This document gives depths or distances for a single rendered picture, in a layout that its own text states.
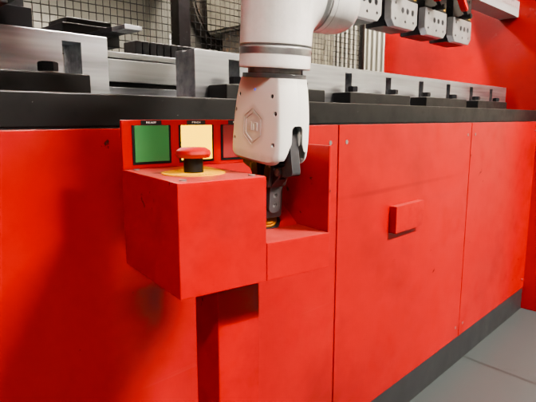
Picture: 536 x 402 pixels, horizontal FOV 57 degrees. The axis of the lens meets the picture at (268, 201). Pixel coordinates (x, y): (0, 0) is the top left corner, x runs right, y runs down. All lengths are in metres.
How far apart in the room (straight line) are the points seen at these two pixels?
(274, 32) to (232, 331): 0.35
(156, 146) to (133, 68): 0.56
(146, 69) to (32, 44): 0.43
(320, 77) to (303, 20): 0.67
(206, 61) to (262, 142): 0.44
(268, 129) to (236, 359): 0.28
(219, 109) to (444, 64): 1.83
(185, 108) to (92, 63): 0.16
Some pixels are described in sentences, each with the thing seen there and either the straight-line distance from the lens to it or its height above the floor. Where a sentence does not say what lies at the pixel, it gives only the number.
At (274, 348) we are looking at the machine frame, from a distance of 1.04.
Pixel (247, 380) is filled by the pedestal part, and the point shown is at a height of 0.52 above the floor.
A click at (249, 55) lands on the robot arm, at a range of 0.58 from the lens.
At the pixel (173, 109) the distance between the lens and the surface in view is 0.78.
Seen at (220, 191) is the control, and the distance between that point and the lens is 0.51.
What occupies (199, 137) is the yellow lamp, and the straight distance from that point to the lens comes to 0.67.
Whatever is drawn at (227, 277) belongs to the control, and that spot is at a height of 0.67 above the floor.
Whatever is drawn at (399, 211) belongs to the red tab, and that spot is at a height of 0.61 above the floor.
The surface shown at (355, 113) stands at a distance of 1.15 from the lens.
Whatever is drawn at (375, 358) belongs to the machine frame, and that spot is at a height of 0.22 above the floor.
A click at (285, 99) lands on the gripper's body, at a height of 0.86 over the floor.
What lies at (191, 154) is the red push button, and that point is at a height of 0.80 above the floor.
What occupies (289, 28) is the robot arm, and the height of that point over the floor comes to 0.94.
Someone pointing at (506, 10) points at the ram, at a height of 1.27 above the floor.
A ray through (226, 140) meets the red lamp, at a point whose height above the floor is 0.81.
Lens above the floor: 0.84
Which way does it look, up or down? 9 degrees down
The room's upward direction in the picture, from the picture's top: straight up
